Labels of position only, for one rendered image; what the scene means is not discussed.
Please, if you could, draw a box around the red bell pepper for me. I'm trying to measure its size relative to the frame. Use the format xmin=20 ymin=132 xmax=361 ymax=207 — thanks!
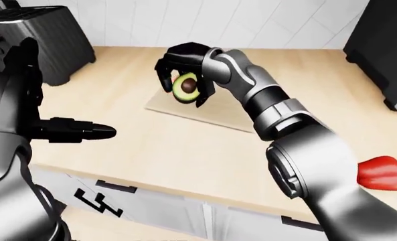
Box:
xmin=356 ymin=155 xmax=397 ymax=191

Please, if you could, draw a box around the white cabinet front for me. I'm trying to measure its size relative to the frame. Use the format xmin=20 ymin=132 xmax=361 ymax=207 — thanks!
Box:
xmin=29 ymin=163 xmax=323 ymax=241

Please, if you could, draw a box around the black cabinet drawer handle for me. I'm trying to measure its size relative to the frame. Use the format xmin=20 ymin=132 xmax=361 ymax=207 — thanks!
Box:
xmin=281 ymin=215 xmax=325 ymax=232
xmin=74 ymin=179 xmax=139 ymax=217

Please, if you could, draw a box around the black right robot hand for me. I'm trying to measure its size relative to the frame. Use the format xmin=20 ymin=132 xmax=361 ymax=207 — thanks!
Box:
xmin=154 ymin=42 xmax=216 ymax=108

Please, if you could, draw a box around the light wooden cutting board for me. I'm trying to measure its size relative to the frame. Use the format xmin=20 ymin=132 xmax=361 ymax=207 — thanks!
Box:
xmin=143 ymin=86 xmax=256 ymax=135

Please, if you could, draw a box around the halved avocado with pit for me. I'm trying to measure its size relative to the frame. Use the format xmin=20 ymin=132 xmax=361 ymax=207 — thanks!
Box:
xmin=171 ymin=72 xmax=202 ymax=104

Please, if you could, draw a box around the black kitchen appliance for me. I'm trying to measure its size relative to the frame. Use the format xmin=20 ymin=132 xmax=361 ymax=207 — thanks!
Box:
xmin=342 ymin=0 xmax=397 ymax=112

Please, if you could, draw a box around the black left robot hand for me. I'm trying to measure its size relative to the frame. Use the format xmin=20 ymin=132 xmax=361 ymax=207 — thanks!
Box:
xmin=0 ymin=36 xmax=118 ymax=145

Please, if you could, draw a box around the black ribbed toaster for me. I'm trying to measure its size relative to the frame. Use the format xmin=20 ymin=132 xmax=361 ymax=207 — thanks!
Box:
xmin=0 ymin=0 xmax=97 ymax=86

